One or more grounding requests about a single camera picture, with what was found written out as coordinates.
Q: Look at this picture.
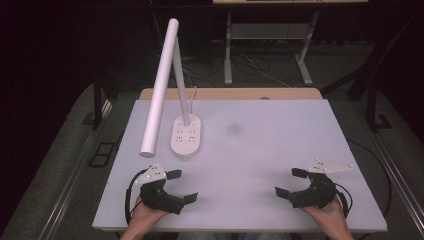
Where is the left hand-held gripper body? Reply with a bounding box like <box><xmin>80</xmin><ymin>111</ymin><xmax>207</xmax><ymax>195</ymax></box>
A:
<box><xmin>134</xmin><ymin>162</ymin><xmax>186</xmax><ymax>215</ymax></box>

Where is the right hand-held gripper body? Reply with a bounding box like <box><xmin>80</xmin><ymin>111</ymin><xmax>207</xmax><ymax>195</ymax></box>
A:
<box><xmin>292</xmin><ymin>159</ymin><xmax>354</xmax><ymax>209</ymax></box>

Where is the person's left hand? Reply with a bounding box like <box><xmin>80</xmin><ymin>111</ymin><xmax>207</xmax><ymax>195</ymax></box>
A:
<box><xmin>128</xmin><ymin>195</ymin><xmax>169</xmax><ymax>231</ymax></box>

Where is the person's right hand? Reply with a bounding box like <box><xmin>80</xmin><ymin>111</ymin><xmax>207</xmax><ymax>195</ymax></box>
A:
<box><xmin>299</xmin><ymin>197</ymin><xmax>349</xmax><ymax>231</ymax></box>

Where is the white table mat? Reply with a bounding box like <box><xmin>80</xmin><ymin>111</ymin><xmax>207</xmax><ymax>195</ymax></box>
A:
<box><xmin>92</xmin><ymin>98</ymin><xmax>388</xmax><ymax>233</ymax></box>

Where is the white desk lamp with sockets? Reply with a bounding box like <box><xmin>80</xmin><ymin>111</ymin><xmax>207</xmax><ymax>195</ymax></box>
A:
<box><xmin>139</xmin><ymin>18</ymin><xmax>202</xmax><ymax>159</ymax></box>

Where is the black metal stand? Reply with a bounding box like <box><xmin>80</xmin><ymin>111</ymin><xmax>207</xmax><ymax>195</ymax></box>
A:
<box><xmin>365</xmin><ymin>84</ymin><xmax>394</xmax><ymax>133</ymax></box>
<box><xmin>92</xmin><ymin>74</ymin><xmax>105</xmax><ymax>131</ymax></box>

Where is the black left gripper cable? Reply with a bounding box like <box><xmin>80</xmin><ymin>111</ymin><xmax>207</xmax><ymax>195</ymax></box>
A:
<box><xmin>124</xmin><ymin>169</ymin><xmax>148</xmax><ymax>225</ymax></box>

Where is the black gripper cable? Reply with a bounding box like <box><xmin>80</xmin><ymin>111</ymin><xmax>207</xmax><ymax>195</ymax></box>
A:
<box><xmin>334</xmin><ymin>182</ymin><xmax>354</xmax><ymax>219</ymax></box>
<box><xmin>124</xmin><ymin>169</ymin><xmax>148</xmax><ymax>225</ymax></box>

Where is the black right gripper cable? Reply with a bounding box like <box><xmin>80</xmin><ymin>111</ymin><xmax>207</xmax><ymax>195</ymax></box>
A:
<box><xmin>334</xmin><ymin>182</ymin><xmax>354</xmax><ymax>219</ymax></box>

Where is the black rectangular floor frame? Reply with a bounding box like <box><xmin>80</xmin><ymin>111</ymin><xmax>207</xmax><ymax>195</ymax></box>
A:
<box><xmin>87</xmin><ymin>141</ymin><xmax>116</xmax><ymax>168</ymax></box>

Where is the white lamp cable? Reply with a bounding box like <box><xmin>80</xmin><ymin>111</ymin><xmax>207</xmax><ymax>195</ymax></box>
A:
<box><xmin>188</xmin><ymin>85</ymin><xmax>198</xmax><ymax>116</ymax></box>

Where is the white floor cable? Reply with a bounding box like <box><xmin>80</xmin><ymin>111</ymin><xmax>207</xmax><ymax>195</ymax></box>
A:
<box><xmin>239</xmin><ymin>53</ymin><xmax>292</xmax><ymax>89</ymax></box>

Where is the grey metal desk frame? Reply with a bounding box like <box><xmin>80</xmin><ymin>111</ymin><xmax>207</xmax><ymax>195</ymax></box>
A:
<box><xmin>223</xmin><ymin>11</ymin><xmax>321</xmax><ymax>87</ymax></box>

